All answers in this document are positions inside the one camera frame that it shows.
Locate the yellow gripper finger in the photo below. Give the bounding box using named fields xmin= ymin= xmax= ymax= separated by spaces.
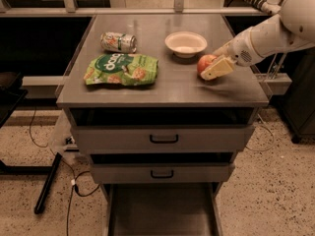
xmin=213 ymin=46 xmax=228 ymax=57
xmin=200 ymin=56 xmax=234 ymax=81

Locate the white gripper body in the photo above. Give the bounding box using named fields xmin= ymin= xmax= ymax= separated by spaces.
xmin=227 ymin=28 xmax=263 ymax=67

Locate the red apple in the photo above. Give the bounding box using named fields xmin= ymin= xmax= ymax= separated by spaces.
xmin=197 ymin=54 xmax=217 ymax=75

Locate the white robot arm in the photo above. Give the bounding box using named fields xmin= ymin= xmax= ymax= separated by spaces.
xmin=197 ymin=0 xmax=315 ymax=81

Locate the grey drawer cabinet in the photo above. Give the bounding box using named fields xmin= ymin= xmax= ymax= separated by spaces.
xmin=56 ymin=14 xmax=270 ymax=236

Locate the middle grey drawer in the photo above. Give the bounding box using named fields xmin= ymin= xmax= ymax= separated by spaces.
xmin=91 ymin=152 xmax=234 ymax=184

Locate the grey drawer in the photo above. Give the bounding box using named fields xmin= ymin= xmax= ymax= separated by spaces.
xmin=103 ymin=183 xmax=223 ymax=236
xmin=91 ymin=152 xmax=234 ymax=184
xmin=69 ymin=107 xmax=254 ymax=153

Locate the top grey drawer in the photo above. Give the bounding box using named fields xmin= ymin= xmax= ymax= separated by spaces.
xmin=69 ymin=107 xmax=254 ymax=153

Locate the bottom grey drawer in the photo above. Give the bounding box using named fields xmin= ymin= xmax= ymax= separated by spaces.
xmin=103 ymin=183 xmax=223 ymax=236

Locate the white paper bowl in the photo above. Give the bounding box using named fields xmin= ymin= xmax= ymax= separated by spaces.
xmin=164 ymin=31 xmax=208 ymax=58

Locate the green chip bag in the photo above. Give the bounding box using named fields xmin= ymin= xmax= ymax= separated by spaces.
xmin=84 ymin=53 xmax=158 ymax=87

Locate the crushed soda can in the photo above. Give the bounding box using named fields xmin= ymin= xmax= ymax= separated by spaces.
xmin=100 ymin=31 xmax=137 ymax=53

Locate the black table leg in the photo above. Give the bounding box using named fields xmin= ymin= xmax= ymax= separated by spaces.
xmin=33 ymin=152 xmax=62 ymax=214

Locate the black desk left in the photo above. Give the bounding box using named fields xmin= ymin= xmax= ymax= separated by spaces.
xmin=0 ymin=72 xmax=28 ymax=128

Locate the white striped handle device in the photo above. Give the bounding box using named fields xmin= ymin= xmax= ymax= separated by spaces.
xmin=243 ymin=0 xmax=282 ymax=15

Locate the thin cable right floor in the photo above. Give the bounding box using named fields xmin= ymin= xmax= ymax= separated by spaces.
xmin=245 ymin=113 xmax=276 ymax=153

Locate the metal rail frame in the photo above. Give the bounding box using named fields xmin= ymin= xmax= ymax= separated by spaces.
xmin=0 ymin=0 xmax=286 ymax=18

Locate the black floor cable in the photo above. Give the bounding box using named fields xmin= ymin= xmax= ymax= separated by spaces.
xmin=29 ymin=106 xmax=100 ymax=236

